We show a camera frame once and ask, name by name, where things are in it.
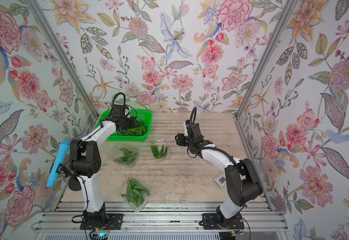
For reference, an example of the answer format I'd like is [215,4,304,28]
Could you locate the green peppers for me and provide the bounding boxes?
[118,122,148,137]

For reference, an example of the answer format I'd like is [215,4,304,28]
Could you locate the clear clamshell container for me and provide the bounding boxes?
[111,145,140,168]
[150,138,175,161]
[117,177,151,212]

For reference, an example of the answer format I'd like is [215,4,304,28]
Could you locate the clear clamshell container front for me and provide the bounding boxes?
[117,177,151,212]

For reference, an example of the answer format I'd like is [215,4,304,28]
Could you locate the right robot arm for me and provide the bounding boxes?
[175,120,263,228]

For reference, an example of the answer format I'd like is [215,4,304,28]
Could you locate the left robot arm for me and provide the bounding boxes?
[70,105,138,230]

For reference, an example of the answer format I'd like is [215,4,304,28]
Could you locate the green plastic basket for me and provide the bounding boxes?
[82,110,153,146]

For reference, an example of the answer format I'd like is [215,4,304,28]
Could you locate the small card box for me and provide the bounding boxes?
[214,173,226,188]

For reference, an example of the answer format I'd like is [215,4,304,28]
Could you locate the blue microphone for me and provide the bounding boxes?
[46,140,70,188]

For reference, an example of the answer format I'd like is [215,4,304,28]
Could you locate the aluminium corner profile left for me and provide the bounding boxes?
[25,0,99,119]

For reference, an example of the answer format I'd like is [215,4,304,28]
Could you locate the aluminium corner profile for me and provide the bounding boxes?
[25,0,99,119]
[235,1,296,120]

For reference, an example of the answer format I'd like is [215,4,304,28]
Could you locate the aluminium corner profile right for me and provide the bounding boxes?
[235,1,296,120]

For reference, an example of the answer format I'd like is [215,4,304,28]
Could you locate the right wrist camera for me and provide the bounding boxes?
[183,120,190,137]

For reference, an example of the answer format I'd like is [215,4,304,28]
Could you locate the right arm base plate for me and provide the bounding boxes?
[198,213,244,230]

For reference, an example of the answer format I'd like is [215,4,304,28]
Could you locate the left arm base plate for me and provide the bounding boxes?
[80,213,124,230]

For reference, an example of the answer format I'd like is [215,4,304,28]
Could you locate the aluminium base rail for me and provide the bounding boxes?
[32,201,288,233]

